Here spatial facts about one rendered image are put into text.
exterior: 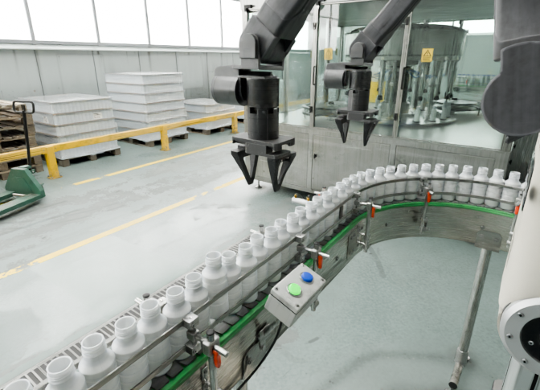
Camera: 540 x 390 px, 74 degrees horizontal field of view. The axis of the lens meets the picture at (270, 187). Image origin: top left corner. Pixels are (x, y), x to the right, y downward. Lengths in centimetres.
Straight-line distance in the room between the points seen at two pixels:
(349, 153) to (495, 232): 223
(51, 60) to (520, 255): 808
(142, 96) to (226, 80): 655
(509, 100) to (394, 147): 321
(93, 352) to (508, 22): 76
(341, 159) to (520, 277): 326
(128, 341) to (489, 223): 156
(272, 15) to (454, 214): 145
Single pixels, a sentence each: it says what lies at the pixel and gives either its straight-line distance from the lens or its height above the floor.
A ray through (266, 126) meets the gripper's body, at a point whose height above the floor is 152.
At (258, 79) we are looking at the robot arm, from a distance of 62.
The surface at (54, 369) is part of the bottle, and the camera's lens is 74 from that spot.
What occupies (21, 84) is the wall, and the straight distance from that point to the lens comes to 807.
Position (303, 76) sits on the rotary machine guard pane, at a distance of 403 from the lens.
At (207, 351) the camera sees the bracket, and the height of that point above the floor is 108.
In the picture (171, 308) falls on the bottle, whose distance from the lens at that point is 82.
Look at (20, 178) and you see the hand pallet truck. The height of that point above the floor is 28.
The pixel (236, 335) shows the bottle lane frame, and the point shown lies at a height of 97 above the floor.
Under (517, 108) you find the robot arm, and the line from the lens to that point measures 48.
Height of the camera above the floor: 163
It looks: 20 degrees down
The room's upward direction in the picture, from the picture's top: straight up
